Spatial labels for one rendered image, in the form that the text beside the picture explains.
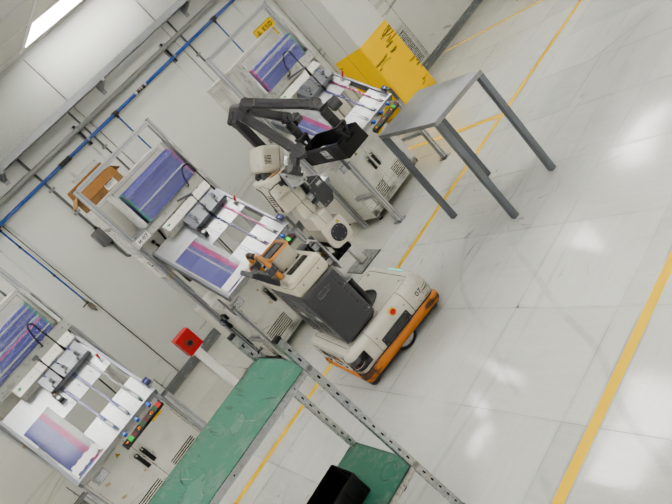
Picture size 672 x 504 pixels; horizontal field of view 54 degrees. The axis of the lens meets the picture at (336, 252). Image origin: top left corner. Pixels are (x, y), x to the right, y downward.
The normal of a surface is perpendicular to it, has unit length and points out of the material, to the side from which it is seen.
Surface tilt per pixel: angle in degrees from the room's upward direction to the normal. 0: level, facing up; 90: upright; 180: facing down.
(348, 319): 90
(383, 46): 90
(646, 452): 0
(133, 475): 90
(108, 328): 90
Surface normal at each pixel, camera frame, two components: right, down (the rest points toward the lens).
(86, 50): 0.51, -0.08
